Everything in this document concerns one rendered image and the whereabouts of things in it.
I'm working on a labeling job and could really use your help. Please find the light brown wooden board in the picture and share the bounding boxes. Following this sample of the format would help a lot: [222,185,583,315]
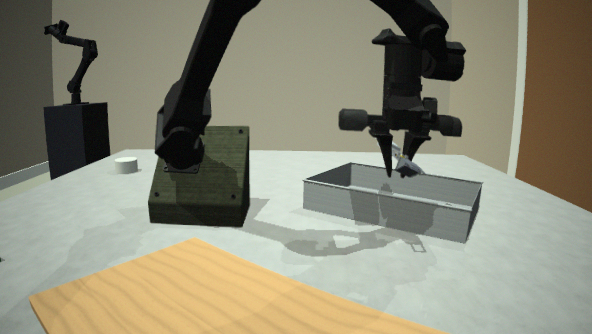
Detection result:
[29,238,449,334]

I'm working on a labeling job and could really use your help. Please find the white short cylinder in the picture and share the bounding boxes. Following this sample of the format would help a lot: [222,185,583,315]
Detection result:
[114,157,138,174]

